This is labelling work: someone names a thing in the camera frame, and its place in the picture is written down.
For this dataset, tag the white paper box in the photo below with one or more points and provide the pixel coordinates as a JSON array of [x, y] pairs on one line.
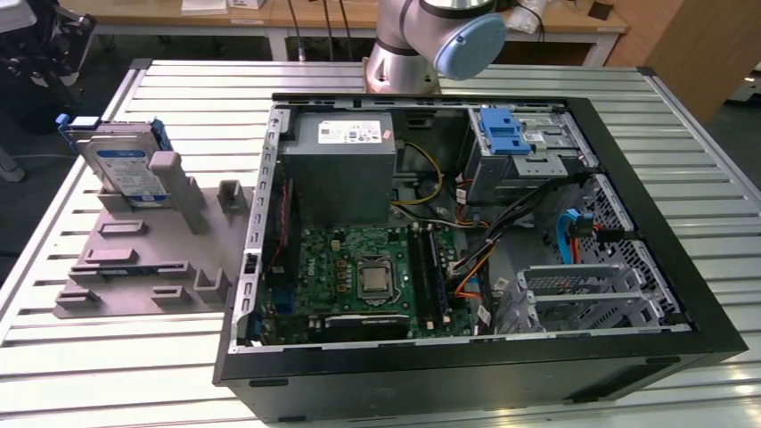
[[203, 6]]

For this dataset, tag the green motherboard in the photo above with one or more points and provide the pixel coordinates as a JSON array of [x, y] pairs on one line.
[[324, 249]]

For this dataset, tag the metal optical drive cage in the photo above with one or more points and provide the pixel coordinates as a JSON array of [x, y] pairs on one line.
[[534, 167]]

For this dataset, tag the wooden desk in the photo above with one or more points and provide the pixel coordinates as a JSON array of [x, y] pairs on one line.
[[179, 20]]

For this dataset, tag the black RAM slot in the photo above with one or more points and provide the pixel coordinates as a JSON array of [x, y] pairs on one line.
[[422, 276]]

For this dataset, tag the silver CPU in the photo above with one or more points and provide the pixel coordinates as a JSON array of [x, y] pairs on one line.
[[376, 281]]

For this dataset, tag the small black desk object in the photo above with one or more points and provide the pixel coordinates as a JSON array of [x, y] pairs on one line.
[[601, 10]]

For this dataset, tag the grey parts rack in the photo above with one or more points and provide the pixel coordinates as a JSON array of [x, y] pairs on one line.
[[155, 249]]

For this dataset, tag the black PC case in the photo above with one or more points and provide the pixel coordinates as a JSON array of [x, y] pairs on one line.
[[416, 383]]

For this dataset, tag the hard disk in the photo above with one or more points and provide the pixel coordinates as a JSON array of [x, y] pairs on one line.
[[128, 174]]

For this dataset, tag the grey power supply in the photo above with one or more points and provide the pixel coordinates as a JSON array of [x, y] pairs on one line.
[[338, 187]]

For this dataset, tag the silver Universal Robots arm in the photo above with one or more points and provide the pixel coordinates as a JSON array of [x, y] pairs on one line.
[[398, 67]]

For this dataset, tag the blue drive latch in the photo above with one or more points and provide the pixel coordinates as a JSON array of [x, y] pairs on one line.
[[502, 134]]

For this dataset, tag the grey furniture foot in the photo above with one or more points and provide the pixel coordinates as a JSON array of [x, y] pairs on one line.
[[12, 171]]

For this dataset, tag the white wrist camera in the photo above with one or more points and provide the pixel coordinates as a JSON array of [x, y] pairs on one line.
[[15, 9]]

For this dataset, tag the brown wooden cabinet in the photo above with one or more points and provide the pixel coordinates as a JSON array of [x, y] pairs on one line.
[[701, 44]]

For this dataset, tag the black graphics card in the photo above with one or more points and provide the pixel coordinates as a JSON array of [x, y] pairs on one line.
[[362, 327]]

